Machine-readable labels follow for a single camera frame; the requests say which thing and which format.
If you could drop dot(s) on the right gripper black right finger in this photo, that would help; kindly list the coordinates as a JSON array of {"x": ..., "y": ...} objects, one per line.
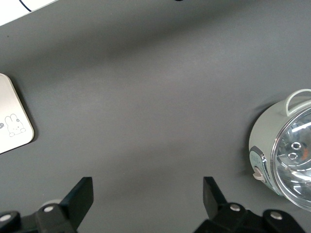
[{"x": 213, "y": 199}]

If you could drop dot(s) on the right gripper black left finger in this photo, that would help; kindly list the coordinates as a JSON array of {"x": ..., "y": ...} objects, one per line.
[{"x": 80, "y": 196}]

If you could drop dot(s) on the beige rabbit print tray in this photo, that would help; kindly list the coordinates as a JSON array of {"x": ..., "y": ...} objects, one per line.
[{"x": 12, "y": 109}]

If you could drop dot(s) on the pale green electric cooking pot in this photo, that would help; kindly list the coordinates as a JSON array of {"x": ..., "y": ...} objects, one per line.
[{"x": 264, "y": 126}]

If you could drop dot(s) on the clear glass pot lid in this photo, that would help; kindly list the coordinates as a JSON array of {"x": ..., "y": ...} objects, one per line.
[{"x": 294, "y": 155}]

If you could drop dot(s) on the dark grey table mat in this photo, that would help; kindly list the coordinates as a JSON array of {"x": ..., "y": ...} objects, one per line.
[{"x": 145, "y": 97}]

